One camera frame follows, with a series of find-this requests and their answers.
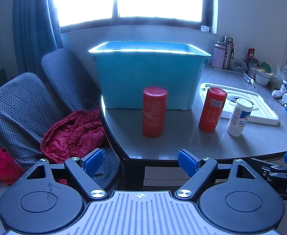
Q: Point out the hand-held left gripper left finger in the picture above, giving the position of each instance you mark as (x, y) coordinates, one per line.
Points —
(93, 163)

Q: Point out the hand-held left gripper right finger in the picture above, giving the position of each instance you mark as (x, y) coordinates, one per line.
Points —
(188, 163)

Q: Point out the white plastic bin lid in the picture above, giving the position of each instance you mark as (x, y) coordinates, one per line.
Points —
(262, 109)

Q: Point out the red canister with barcode label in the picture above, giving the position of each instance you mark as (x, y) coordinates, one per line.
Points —
(211, 110)

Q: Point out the plain red canister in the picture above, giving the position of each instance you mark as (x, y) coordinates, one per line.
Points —
(154, 113)

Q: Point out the white bottle with blue label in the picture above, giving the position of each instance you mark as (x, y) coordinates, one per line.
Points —
(238, 118)

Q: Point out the teal plastic storage bin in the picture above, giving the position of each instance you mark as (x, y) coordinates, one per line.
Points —
(145, 76)

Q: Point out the grey desk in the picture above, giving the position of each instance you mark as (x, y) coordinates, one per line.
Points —
(182, 142)

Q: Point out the red puffer jacket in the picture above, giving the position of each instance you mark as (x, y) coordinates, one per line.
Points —
(72, 132)

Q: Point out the small white medicine bottle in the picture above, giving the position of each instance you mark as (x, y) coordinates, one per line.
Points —
(284, 86)

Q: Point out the white bowl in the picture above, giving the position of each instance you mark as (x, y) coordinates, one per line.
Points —
(262, 77)

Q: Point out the grey knit chair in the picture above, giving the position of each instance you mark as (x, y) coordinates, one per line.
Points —
(65, 78)
(18, 107)

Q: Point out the red cloth at left edge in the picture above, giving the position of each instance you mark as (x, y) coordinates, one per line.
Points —
(1, 166)

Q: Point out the green plate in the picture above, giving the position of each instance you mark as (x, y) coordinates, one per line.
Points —
(265, 65)

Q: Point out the grey crumpled cloth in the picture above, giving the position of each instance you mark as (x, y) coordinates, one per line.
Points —
(239, 66)

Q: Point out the pink water bottle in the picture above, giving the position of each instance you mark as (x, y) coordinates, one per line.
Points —
(218, 56)

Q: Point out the small red box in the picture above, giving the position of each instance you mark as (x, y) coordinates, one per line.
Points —
(250, 53)

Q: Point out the steel thermos flask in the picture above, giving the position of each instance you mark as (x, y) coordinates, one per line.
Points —
(228, 51)

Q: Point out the white window sticker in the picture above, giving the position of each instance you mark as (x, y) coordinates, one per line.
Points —
(205, 28)

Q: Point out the blue curtain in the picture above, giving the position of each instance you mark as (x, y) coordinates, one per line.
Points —
(35, 24)

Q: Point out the window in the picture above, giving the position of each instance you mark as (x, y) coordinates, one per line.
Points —
(133, 0)

